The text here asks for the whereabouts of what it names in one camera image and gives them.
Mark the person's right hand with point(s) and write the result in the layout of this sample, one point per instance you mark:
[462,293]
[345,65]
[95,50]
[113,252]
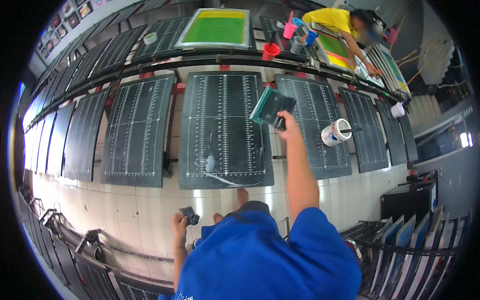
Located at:
[289,126]

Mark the white tape roll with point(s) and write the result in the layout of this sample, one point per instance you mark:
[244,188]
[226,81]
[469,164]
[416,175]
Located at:
[150,38]

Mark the wall of framed pictures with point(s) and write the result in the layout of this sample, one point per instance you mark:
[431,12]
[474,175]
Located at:
[62,24]

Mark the green and yellow screen frame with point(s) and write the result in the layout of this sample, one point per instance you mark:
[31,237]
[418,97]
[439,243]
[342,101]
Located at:
[216,28]

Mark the screen frame with pink edge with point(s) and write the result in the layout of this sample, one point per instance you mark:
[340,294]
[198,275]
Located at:
[333,48]

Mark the light blue plastic cup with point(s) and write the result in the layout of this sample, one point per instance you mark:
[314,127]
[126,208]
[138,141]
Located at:
[297,21]

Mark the person's legs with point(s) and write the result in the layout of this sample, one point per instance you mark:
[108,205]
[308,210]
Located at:
[242,197]

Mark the small white cup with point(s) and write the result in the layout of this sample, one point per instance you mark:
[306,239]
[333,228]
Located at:
[397,110]

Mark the pink plastic cup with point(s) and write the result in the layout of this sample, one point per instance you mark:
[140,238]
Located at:
[289,30]

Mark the black box cabinet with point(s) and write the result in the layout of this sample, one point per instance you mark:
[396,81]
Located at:
[407,200]

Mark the stack of leaning screen frames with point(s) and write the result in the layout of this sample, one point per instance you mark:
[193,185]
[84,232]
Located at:
[392,71]

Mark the dark grey rag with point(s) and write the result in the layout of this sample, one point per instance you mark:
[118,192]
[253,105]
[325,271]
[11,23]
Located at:
[190,215]

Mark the black stirring stick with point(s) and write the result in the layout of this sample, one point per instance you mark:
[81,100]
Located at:
[354,130]

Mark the grey plastic cup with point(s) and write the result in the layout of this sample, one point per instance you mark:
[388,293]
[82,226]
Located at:
[297,45]

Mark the person's right fingers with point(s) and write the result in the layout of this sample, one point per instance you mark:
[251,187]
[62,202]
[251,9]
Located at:
[282,120]

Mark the rack of screen frames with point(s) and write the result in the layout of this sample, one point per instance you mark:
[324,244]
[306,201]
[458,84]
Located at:
[408,251]

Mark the person's body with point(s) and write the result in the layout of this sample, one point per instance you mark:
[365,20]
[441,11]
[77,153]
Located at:
[255,258]

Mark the person's left fingers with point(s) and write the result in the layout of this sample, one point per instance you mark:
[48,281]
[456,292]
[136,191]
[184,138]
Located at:
[181,218]

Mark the black metal rail frame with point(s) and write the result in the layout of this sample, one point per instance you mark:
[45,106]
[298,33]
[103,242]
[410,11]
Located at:
[210,62]

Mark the green and black squeegee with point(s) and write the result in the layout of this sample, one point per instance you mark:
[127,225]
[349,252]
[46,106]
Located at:
[270,107]

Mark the paint-stained white cup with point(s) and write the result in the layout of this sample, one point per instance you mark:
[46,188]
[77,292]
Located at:
[333,133]

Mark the person's left hand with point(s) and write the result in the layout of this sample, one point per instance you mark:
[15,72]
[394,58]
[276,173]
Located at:
[179,227]

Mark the red plastic cup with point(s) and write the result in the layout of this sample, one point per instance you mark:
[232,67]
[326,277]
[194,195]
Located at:
[270,51]

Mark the row of black printing pallets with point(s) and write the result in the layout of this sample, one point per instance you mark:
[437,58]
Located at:
[112,52]
[86,273]
[221,131]

